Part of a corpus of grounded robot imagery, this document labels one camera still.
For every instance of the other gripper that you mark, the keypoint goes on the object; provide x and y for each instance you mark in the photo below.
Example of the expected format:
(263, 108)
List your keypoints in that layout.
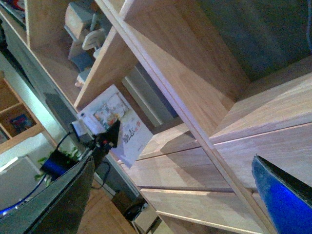
(59, 208)

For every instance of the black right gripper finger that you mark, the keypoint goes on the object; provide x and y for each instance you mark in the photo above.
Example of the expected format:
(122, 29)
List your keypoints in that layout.
(287, 199)

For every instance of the white illustrated book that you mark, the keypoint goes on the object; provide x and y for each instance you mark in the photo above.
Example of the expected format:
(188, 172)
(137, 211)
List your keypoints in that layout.
(108, 108)

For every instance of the background wooden shelf unit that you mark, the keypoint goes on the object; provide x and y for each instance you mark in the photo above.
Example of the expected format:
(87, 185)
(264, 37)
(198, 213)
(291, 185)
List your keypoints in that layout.
(17, 121)

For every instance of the green plant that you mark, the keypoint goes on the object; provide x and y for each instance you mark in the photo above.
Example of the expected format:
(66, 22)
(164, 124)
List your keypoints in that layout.
(59, 162)

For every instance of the grey box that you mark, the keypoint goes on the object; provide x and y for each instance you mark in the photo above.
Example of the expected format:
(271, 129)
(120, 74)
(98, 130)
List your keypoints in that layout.
(17, 181)

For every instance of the wooden bookshelf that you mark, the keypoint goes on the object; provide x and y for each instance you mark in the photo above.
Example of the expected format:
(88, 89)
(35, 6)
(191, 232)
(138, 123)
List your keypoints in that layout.
(217, 81)

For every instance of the wooden toy model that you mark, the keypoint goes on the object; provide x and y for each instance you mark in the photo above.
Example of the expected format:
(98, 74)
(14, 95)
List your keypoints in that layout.
(84, 22)

